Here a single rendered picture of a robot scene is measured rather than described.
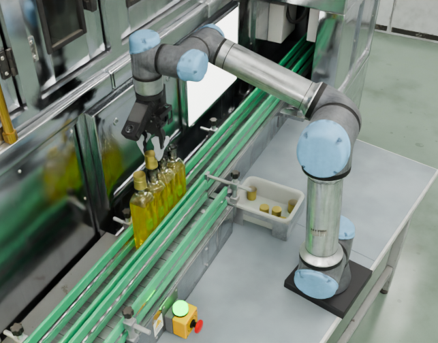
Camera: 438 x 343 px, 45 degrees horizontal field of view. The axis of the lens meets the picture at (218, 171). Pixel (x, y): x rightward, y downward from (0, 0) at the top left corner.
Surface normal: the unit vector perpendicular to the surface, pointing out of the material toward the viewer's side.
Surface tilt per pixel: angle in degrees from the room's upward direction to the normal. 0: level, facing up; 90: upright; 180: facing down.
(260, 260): 0
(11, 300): 90
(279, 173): 0
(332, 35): 90
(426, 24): 90
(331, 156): 81
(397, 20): 90
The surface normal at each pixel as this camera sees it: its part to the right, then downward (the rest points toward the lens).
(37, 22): 0.89, 0.29
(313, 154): -0.41, 0.44
